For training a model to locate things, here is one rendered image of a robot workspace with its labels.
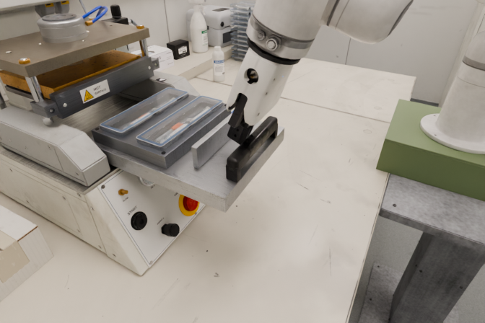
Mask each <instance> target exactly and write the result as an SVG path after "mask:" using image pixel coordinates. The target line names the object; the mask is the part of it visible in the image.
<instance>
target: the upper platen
mask: <svg viewBox="0 0 485 323"><path fill-rule="evenodd" d="M139 58H141V56H140V55H136V54H133V53H126V52H122V51H118V50H110V51H108V52H105V53H101V54H99V55H96V56H93V57H90V58H86V59H84V60H81V61H78V62H76V63H72V64H69V65H67V66H63V67H61V68H57V69H54V70H52V71H48V72H45V73H43V74H39V75H37V78H38V81H39V84H40V87H41V89H42V91H43V94H44V97H45V98H46V99H49V100H51V99H50V96H49V94H50V93H53V92H56V91H58V90H60V89H63V88H65V87H68V86H71V85H73V84H76V83H78V82H81V81H84V80H85V79H88V78H91V77H93V76H96V75H98V74H101V73H104V72H106V71H109V70H111V69H113V68H116V67H119V66H122V65H123V64H126V63H129V62H131V61H135V60H136V59H139ZM0 77H1V80H2V81H3V83H4V84H6V86H5V88H6V90H7V91H9V92H12V93H15V94H18V95H21V96H23V97H26V98H29V99H33V96H32V93H31V91H30V88H29V87H28V84H27V81H26V79H25V77H24V76H21V75H19V74H14V73H12V72H8V71H5V70H2V71H0ZM33 100H34V99H33Z"/></svg>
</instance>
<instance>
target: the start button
mask: <svg viewBox="0 0 485 323"><path fill-rule="evenodd" d="M133 224H134V227H135V228H137V229H142V228H144V227H145V226H146V224H147V216H146V215H145V214H143V213H138V214H136V215H135V216H134V219H133Z"/></svg>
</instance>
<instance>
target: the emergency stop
mask: <svg viewBox="0 0 485 323"><path fill-rule="evenodd" d="M183 206H184V208H185V209H186V210H187V211H194V210H195V209H196V208H197V206H198V201H196V200H194V199H191V198H188V197H186V196H184V198H183Z"/></svg>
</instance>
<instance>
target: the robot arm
mask: <svg viewBox="0 0 485 323"><path fill-rule="evenodd" d="M476 1H477V2H479V3H481V4H485V0H476ZM413 2H414V0H256V2H255V6H254V8H253V12H252V14H251V17H250V18H249V20H248V27H247V30H246V32H247V35H248V38H247V43H248V45H249V49H248V52H247V53H246V55H245V57H244V60H243V62H242V64H241V67H240V69H239V71H238V73H237V76H236V78H235V81H234V84H233V85H232V89H231V92H230V95H229V97H228V100H227V106H226V108H227V111H228V112H229V111H231V110H232V109H234V108H235V109H234V111H233V113H232V115H231V117H230V120H229V122H228V124H229V125H230V129H229V131H228V134H227V136H228V137H229V138H231V139H232V140H233V141H235V142H237V143H238V144H241V143H242V142H243V141H244V140H245V139H246V138H247V137H248V136H249V135H250V133H251V131H252V129H253V126H254V125H255V124H256V123H258V122H259V121H260V120H261V119H262V118H263V117H264V116H265V115H266V114H267V113H268V112H269V111H270V110H271V109H272V108H273V107H274V106H275V105H276V103H277V102H278V101H279V98H280V96H281V93H282V92H283V90H284V87H285V85H286V82H287V80H288V78H289V75H290V73H291V71H292V68H293V65H295V64H297V63H299V62H300V60H301V58H304V57H305V56H306V55H307V53H308V51H309V49H310V47H311V45H312V43H313V41H314V39H315V37H316V35H317V33H318V31H319V29H320V28H321V26H322V25H326V26H329V27H330V28H332V29H334V30H336V31H338V32H340V33H342V34H344V35H346V36H348V37H350V38H352V39H355V40H357V41H359V42H362V43H366V44H375V43H378V42H380V41H382V40H384V39H386V37H387V36H389V35H390V34H391V33H392V31H393V30H394V29H395V28H396V26H397V25H398V23H399V22H400V21H401V19H402V18H403V16H404V14H405V13H406V12H407V10H408V8H409V7H410V6H411V5H412V3H413ZM420 128H421V130H422V131H423V132H424V133H425V134H426V135H427V136H428V137H430V138H431V139H432V140H434V141H436V142H438V143H440V144H442V145H444V146H447V147H450V148H452V149H456V150H459V151H464V152H468V153H472V154H485V30H484V31H482V32H480V33H478V34H476V35H475V36H474V37H473V39H472V41H471V42H470V44H469V46H468V48H467V50H466V53H465V55H464V57H463V60H462V62H461V64H460V67H459V69H458V72H457V74H456V75H455V78H454V81H453V83H452V86H451V88H450V91H449V92H448V95H447V97H446V100H445V102H444V105H443V106H442V109H441V111H440V114H431V115H426V116H424V117H423V118H422V119H421V122H420Z"/></svg>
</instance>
